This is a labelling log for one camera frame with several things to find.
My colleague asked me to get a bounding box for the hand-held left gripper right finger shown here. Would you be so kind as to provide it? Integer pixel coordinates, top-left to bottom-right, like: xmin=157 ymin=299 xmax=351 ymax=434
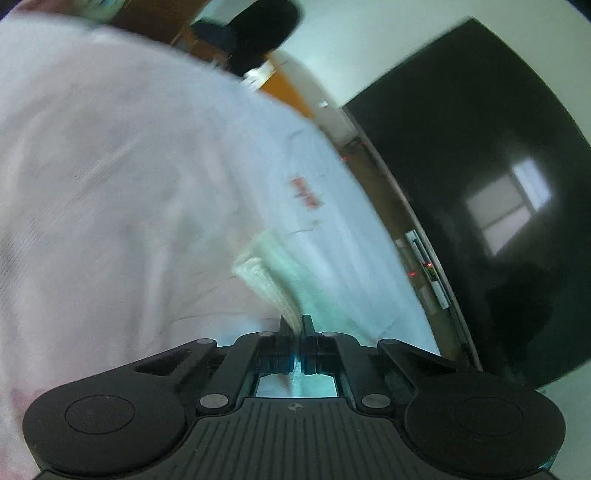
xmin=300 ymin=315 xmax=468 ymax=415

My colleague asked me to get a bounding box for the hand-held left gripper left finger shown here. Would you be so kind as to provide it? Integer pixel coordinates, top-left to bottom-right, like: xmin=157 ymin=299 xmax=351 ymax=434
xmin=134 ymin=315 xmax=297 ymax=416

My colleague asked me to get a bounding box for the white knit garment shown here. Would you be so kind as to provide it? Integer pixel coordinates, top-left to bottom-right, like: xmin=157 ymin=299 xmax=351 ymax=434
xmin=231 ymin=231 xmax=340 ymax=398

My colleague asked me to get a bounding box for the silver set-top box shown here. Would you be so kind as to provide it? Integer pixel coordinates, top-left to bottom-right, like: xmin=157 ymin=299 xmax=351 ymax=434
xmin=404 ymin=231 xmax=451 ymax=310

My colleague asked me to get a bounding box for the wooden television stand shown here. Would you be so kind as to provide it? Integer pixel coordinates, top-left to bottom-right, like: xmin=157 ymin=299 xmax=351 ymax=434
xmin=318 ymin=99 xmax=483 ymax=372

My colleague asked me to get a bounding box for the floral bed sheet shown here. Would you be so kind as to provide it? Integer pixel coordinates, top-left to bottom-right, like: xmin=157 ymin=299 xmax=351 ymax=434
xmin=0 ymin=9 xmax=441 ymax=480

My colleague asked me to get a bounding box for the orange box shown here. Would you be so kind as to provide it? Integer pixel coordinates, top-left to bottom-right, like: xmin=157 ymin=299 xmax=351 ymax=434
xmin=256 ymin=65 xmax=315 ymax=116

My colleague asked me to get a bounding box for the black television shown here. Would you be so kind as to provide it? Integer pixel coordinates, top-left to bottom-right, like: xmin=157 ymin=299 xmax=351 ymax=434
xmin=342 ymin=17 xmax=591 ymax=393

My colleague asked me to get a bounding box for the black chair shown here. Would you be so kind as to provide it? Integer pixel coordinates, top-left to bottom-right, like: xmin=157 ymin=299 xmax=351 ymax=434
xmin=191 ymin=0 xmax=301 ymax=77

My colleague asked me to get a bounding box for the brown wooden door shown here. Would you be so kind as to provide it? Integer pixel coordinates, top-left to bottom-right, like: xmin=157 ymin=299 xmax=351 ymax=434
xmin=111 ymin=0 xmax=218 ymax=47

